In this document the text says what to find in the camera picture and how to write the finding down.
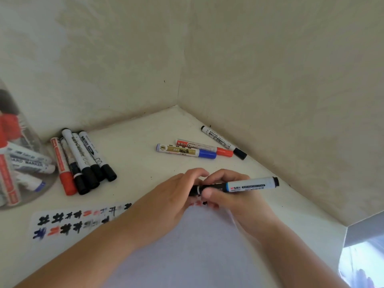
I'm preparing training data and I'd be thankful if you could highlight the person's right hand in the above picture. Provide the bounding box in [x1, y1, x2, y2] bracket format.
[201, 168, 284, 240]

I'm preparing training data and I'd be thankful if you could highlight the person's left hand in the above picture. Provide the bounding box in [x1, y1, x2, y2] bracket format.
[120, 168, 210, 246]

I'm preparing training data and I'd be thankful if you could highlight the black cap bold print marker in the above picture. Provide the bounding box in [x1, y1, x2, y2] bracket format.
[189, 176, 280, 198]

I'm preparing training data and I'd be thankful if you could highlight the white paper sheet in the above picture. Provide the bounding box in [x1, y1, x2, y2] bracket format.
[30, 202, 280, 288]

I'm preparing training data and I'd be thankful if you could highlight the white marker chunky black cap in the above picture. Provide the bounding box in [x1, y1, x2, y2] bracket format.
[9, 156, 56, 175]
[71, 132, 105, 182]

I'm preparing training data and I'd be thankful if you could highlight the long white black-cap marker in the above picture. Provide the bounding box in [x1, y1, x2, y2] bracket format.
[201, 125, 248, 160]
[0, 90, 18, 116]
[78, 131, 118, 182]
[61, 128, 100, 190]

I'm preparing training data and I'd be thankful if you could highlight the red cap white barrel marker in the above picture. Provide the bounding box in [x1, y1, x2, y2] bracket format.
[176, 139, 234, 157]
[50, 137, 78, 196]

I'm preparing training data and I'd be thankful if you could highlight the worn white black-ended marker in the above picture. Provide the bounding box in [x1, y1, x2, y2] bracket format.
[60, 138, 90, 195]

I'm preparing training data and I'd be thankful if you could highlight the transparent plastic jar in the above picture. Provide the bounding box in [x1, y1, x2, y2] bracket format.
[0, 79, 59, 210]

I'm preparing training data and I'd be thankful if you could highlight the slim red striped marker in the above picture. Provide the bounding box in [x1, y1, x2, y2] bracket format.
[0, 128, 22, 206]

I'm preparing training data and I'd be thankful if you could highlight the red cap grey label marker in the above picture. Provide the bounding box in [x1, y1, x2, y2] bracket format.
[0, 114, 20, 141]

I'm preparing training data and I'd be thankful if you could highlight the person's right forearm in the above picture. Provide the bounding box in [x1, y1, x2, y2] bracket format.
[259, 220, 352, 288]

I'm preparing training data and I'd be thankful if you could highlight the person's left forearm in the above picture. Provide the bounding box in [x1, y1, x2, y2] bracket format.
[13, 212, 142, 288]

